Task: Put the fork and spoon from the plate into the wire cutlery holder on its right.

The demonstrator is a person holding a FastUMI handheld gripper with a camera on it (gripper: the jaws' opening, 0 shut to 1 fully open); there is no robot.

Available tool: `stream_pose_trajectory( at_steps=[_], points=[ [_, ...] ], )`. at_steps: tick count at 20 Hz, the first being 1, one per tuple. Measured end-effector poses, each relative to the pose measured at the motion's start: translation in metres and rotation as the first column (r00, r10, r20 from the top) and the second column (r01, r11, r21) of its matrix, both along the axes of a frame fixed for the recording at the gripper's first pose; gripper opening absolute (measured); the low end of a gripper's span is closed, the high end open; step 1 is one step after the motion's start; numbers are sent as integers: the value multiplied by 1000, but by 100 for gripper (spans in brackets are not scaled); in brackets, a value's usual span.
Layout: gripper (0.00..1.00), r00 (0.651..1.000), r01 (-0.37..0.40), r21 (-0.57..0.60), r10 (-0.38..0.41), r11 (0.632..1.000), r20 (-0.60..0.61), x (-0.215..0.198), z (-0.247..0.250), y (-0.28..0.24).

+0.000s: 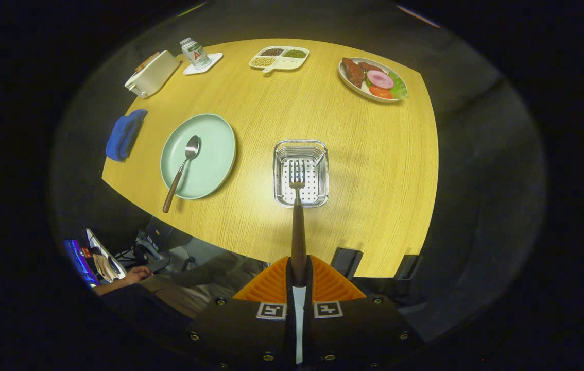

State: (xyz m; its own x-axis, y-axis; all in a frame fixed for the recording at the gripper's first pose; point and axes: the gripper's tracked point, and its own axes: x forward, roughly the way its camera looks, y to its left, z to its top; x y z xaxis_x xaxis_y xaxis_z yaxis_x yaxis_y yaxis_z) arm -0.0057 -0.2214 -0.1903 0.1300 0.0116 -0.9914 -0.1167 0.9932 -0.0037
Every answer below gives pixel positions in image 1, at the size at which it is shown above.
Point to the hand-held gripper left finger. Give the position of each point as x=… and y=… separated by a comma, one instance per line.
x=240, y=330

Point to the white divided dish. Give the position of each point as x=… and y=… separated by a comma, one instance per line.
x=287, y=64

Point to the blue cloth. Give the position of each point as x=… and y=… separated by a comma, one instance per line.
x=123, y=135

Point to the lit computer screen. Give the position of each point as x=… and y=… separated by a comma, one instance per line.
x=78, y=260

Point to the small white drink bottle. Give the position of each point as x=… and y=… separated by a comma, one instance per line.
x=195, y=53

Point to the brown meat slice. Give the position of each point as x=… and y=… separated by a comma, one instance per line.
x=372, y=67
x=354, y=73

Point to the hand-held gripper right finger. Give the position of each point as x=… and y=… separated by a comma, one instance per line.
x=359, y=330

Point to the pale green plate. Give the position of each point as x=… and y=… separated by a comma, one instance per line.
x=215, y=154

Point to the red tomato slice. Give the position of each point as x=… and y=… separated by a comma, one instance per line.
x=380, y=92

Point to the black table bracket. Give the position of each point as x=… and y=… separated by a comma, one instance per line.
x=407, y=267
x=346, y=263

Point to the beige bag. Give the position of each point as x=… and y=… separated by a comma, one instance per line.
x=102, y=267

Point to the pile of dark red beans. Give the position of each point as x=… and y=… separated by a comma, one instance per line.
x=272, y=52

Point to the white toaster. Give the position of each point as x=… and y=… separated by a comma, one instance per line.
x=155, y=77

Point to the pile of yellow soybeans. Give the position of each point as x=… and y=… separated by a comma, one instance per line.
x=263, y=62

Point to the white square coaster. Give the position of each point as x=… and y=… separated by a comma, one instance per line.
x=214, y=61

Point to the pink ham slice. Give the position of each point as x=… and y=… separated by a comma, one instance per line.
x=380, y=79

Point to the toasted bread slice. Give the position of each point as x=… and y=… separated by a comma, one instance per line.
x=151, y=55
x=143, y=63

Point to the white food plate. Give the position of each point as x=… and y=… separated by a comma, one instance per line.
x=346, y=77

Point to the green lettuce leaf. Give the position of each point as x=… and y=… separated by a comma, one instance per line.
x=400, y=86

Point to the pile of green beans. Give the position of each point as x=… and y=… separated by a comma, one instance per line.
x=295, y=53

